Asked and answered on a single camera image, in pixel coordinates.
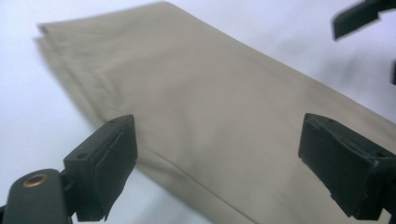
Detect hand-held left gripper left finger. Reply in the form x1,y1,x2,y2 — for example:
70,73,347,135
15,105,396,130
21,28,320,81
64,114,138,222

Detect white table board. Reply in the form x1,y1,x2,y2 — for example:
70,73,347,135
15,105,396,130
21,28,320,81
0,0,396,224

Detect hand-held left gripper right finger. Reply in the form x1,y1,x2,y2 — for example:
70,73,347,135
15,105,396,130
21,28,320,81
298,112,396,221

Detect beige pants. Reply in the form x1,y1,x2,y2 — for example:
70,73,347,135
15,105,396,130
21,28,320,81
34,1,396,224

